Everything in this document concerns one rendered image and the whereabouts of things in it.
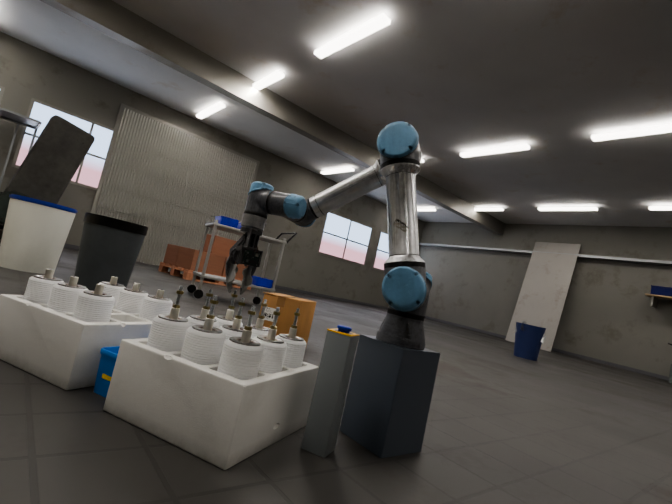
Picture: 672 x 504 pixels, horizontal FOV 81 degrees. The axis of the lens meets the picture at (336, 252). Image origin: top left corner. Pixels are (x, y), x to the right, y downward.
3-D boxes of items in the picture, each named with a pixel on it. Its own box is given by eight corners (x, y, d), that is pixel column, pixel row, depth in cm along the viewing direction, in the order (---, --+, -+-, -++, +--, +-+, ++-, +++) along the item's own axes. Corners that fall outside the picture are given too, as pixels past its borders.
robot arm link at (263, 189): (270, 182, 123) (246, 178, 125) (262, 215, 122) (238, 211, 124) (280, 189, 130) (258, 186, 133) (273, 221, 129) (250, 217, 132)
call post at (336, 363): (312, 440, 108) (336, 329, 110) (334, 450, 105) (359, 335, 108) (300, 448, 101) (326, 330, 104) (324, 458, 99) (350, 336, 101)
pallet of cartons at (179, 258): (229, 283, 775) (239, 243, 782) (257, 292, 690) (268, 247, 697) (153, 269, 681) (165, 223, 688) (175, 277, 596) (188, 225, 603)
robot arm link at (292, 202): (313, 201, 130) (283, 197, 133) (300, 192, 119) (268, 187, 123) (307, 224, 129) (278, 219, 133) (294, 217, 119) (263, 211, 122)
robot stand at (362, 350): (378, 426, 131) (396, 338, 134) (421, 452, 117) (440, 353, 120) (338, 430, 120) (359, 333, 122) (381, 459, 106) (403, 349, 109)
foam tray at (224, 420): (207, 386, 134) (219, 334, 135) (306, 425, 118) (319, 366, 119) (102, 410, 98) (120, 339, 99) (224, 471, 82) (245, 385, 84)
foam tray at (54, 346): (99, 344, 155) (111, 299, 156) (173, 372, 140) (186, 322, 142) (-18, 351, 119) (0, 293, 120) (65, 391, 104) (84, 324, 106)
